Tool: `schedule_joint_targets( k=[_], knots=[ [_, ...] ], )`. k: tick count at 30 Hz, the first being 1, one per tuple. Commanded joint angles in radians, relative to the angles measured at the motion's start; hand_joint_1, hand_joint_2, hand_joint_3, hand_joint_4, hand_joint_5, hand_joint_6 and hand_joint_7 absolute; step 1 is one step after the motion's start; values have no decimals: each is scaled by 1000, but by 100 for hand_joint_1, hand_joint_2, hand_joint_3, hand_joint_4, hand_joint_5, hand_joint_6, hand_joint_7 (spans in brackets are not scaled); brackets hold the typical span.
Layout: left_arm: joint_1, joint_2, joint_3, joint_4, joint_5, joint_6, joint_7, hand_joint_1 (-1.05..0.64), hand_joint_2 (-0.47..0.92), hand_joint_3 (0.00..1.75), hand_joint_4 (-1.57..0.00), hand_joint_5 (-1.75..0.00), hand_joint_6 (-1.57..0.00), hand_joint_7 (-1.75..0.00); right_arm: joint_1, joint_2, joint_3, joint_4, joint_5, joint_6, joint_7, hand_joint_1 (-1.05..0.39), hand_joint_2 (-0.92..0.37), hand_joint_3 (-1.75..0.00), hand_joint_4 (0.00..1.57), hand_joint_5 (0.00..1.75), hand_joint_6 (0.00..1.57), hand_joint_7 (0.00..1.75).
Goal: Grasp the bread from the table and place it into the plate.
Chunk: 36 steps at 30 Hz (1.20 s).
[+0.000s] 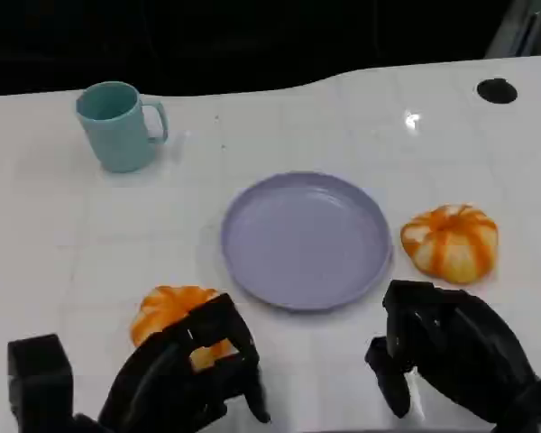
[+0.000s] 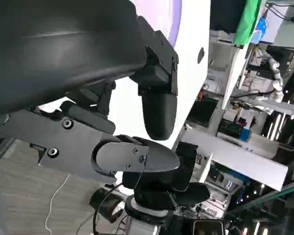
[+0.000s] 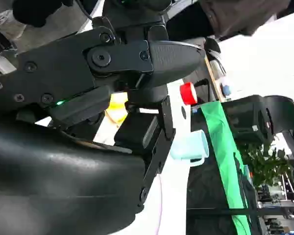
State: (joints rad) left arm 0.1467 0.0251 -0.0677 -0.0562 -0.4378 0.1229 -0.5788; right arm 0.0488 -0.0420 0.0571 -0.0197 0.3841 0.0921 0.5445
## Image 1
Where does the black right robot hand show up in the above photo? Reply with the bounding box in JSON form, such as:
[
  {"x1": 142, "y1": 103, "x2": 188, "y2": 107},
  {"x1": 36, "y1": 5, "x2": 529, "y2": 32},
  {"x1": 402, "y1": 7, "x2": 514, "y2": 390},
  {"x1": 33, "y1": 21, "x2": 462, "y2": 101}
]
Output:
[{"x1": 364, "y1": 279, "x2": 538, "y2": 425}]

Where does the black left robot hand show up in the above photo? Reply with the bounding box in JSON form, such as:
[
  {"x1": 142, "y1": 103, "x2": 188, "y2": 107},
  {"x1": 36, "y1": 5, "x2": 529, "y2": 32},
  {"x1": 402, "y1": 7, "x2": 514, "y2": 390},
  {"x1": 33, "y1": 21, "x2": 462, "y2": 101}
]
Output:
[{"x1": 97, "y1": 292, "x2": 272, "y2": 433}]

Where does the orange white toy bread roll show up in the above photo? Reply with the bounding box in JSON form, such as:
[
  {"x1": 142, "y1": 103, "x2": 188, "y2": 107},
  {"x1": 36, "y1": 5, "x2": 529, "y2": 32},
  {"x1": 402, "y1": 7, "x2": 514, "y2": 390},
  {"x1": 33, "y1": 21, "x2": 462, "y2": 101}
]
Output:
[
  {"x1": 399, "y1": 203, "x2": 500, "y2": 285},
  {"x1": 130, "y1": 284, "x2": 234, "y2": 372}
]

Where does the lilac plate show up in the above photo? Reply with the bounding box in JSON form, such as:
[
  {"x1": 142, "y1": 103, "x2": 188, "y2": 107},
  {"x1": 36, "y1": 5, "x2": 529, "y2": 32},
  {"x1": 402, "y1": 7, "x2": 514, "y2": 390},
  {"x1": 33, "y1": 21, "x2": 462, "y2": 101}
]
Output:
[{"x1": 219, "y1": 170, "x2": 394, "y2": 314}]

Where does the pale green mug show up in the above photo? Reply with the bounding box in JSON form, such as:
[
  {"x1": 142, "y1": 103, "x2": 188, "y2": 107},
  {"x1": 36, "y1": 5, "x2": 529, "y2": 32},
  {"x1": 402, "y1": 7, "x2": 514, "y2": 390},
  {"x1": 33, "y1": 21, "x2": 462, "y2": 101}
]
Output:
[{"x1": 75, "y1": 80, "x2": 170, "y2": 174}]

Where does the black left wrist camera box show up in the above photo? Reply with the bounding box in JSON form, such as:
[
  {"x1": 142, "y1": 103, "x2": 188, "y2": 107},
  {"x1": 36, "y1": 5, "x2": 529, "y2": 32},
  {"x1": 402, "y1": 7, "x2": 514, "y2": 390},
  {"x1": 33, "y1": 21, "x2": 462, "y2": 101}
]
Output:
[{"x1": 7, "y1": 333, "x2": 76, "y2": 433}]

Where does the black table cable grommet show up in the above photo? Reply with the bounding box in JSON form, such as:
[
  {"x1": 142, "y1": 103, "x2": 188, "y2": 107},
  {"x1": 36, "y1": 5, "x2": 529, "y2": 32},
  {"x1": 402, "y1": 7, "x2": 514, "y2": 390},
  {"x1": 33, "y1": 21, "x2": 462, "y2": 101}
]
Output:
[{"x1": 476, "y1": 78, "x2": 518, "y2": 105}]

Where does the grey metal frame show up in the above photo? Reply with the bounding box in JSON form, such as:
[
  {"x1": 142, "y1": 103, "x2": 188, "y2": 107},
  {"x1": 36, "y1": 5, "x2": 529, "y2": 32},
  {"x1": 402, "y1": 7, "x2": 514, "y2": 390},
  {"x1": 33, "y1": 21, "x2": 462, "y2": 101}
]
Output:
[{"x1": 484, "y1": 0, "x2": 541, "y2": 59}]

